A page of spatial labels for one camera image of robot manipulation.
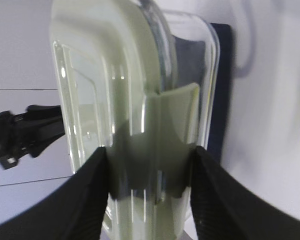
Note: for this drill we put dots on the glass container green lid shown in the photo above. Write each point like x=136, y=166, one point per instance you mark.
x=140, y=82

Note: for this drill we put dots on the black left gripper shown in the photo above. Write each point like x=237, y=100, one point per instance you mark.
x=21, y=135

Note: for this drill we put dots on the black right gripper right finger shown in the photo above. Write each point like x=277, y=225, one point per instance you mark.
x=223, y=209

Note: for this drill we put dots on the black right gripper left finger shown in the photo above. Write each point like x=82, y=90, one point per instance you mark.
x=75, y=211

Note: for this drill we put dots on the navy insulated lunch bag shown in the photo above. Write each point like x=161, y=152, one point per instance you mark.
x=218, y=87

